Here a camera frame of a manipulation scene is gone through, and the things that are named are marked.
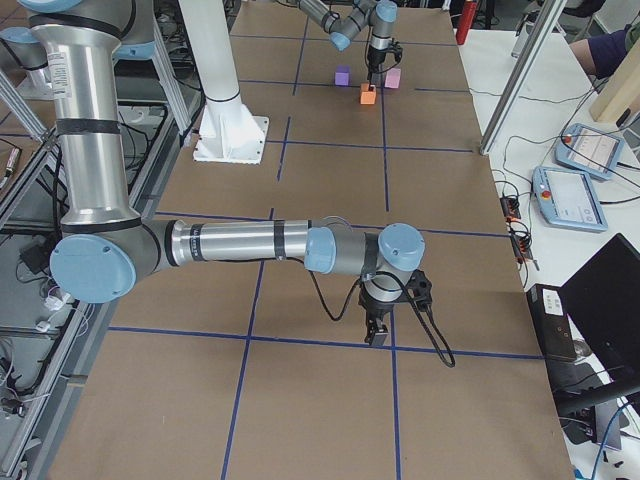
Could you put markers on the far teach pendant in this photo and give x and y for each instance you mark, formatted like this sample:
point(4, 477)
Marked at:
point(589, 150)

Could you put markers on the aluminium frame post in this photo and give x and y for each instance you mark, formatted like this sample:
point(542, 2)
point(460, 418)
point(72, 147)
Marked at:
point(529, 44)

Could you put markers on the black monitor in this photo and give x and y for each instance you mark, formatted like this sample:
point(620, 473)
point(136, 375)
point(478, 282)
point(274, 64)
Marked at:
point(602, 300)

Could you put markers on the seated person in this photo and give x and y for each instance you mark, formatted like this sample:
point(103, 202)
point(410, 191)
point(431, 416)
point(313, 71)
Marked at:
point(601, 55)

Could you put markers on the white pedestal column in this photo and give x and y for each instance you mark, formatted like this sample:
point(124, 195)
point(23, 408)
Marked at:
point(228, 131)

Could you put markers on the red cylinder bottle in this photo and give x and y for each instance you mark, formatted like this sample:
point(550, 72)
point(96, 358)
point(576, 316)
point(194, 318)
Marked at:
point(465, 21)

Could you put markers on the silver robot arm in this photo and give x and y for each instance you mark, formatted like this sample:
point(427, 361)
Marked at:
point(106, 247)
point(350, 20)

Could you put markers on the black computer box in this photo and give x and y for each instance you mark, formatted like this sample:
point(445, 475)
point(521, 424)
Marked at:
point(551, 323)

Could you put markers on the purple foam block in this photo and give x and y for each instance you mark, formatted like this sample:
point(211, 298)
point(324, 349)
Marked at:
point(342, 75)

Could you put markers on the teach pendant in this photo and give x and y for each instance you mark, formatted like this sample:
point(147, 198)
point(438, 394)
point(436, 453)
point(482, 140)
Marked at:
point(589, 150)
point(567, 199)

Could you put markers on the near teach pendant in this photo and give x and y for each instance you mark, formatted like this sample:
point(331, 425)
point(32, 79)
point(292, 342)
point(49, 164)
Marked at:
point(567, 199)

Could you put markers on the pink foam block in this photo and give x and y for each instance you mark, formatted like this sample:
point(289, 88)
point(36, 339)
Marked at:
point(392, 78)

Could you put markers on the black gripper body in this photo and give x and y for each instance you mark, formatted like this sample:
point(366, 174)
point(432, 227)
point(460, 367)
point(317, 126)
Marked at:
point(376, 58)
point(377, 309)

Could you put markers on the wooden board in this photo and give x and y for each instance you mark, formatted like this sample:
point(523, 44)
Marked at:
point(621, 92)

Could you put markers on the orange foam block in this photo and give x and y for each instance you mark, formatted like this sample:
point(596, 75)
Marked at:
point(368, 94)

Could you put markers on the orange black usb hub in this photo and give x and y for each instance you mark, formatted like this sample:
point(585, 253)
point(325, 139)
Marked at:
point(510, 206)

